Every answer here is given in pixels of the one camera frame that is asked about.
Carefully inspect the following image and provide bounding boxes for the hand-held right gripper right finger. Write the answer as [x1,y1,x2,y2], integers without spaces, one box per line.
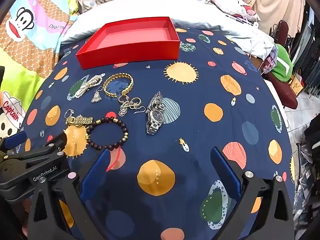
[210,147,295,240]

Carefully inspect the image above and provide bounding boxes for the clear plastic bags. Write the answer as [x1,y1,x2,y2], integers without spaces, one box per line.
[291,142,320,233]

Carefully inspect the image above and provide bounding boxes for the navy planet print blanket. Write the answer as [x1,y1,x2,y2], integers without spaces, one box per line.
[22,27,293,240]

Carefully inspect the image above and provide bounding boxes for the maroon chair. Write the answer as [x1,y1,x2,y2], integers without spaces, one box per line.
[262,72,298,110]

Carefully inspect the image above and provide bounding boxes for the dark metal chair back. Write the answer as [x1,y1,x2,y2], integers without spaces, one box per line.
[269,19,293,46]

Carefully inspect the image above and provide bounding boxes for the gold wristwatch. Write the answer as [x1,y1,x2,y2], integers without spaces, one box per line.
[65,116,93,127]

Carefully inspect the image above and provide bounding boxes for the dark bead bracelet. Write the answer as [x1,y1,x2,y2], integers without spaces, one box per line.
[85,116,129,151]

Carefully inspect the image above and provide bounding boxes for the wooden box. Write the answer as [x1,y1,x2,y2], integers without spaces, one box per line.
[291,76,305,97]

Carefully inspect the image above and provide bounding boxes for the hanging dark clothes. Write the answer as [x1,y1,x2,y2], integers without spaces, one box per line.
[295,5,320,99]

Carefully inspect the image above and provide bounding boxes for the white quilt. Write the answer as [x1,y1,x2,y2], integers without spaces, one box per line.
[61,0,278,59]

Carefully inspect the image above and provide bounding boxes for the beige curtain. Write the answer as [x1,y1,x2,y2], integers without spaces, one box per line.
[254,0,307,34]

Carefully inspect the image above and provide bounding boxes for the red cardboard box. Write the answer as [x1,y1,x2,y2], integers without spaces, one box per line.
[76,16,180,70]

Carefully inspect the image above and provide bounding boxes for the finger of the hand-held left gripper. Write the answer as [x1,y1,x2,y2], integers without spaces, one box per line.
[42,134,67,154]
[0,131,27,162]

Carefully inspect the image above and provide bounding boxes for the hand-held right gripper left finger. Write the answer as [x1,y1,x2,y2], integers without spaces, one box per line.
[26,148,112,240]

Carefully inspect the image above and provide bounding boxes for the cartoon monkey printed blanket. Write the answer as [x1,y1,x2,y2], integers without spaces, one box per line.
[0,0,83,155]

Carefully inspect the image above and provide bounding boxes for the green cloth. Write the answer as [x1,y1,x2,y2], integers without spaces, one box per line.
[271,44,295,83]

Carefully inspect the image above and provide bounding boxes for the silver filigree drop earring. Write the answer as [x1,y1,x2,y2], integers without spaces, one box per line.
[118,95,130,117]
[91,86,103,103]

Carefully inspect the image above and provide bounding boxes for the white charger cable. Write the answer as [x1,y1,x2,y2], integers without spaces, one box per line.
[235,0,259,27]

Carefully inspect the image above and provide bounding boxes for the pink printed pillow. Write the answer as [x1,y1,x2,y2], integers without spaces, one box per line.
[209,0,261,23]

